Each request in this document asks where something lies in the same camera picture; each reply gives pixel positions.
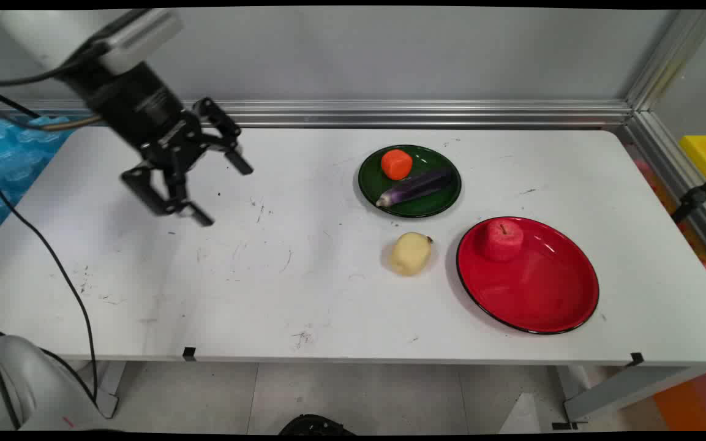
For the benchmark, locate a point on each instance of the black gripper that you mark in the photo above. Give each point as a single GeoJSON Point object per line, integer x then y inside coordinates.
{"type": "Point", "coordinates": [135, 104]}

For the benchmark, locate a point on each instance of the orange toy fruit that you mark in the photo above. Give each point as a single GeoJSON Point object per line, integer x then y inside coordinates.
{"type": "Point", "coordinates": [396, 164]}

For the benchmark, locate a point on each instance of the white robot base shell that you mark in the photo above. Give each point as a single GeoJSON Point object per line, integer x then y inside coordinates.
{"type": "Point", "coordinates": [28, 386]}

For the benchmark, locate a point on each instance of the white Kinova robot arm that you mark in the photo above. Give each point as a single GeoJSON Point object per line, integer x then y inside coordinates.
{"type": "Point", "coordinates": [28, 33]}

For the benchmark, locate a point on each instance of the blue bubble wrap sheet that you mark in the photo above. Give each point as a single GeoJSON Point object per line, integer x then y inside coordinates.
{"type": "Point", "coordinates": [7, 159]}

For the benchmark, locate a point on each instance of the black tape marker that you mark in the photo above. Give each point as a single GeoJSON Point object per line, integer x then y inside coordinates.
{"type": "Point", "coordinates": [189, 353]}
{"type": "Point", "coordinates": [637, 359]}

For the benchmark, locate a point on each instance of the purple toy eggplant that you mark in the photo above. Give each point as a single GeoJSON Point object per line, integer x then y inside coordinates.
{"type": "Point", "coordinates": [417, 187]}

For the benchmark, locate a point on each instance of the pale yellow toy potato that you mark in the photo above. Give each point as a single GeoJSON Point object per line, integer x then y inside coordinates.
{"type": "Point", "coordinates": [411, 254]}

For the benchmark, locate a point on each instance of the green round plate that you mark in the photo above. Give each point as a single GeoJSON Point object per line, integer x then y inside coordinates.
{"type": "Point", "coordinates": [433, 157]}

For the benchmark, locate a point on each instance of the black round floor object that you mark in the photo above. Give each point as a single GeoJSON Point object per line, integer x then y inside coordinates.
{"type": "Point", "coordinates": [313, 425]}

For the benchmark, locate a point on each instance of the red toy apple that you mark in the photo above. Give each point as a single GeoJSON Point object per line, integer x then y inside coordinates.
{"type": "Point", "coordinates": [503, 240]}

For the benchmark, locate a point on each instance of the red round plate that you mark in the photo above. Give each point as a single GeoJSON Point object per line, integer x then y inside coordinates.
{"type": "Point", "coordinates": [536, 288]}

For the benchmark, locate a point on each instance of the grey table leg with foot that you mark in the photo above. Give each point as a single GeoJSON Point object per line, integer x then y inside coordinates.
{"type": "Point", "coordinates": [622, 392]}

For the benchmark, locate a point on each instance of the orange floor panel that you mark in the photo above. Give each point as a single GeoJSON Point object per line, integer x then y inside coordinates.
{"type": "Point", "coordinates": [695, 401]}

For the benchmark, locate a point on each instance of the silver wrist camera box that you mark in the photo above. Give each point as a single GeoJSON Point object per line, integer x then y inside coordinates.
{"type": "Point", "coordinates": [144, 37]}

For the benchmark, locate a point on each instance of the aluminium back frame rail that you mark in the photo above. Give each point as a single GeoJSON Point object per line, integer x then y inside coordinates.
{"type": "Point", "coordinates": [420, 113]}

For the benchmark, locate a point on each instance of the aluminium side frame rail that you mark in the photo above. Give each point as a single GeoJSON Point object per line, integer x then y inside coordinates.
{"type": "Point", "coordinates": [680, 171]}

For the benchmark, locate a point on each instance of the aluminium corner frame post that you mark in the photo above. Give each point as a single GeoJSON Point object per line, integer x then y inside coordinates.
{"type": "Point", "coordinates": [674, 55]}

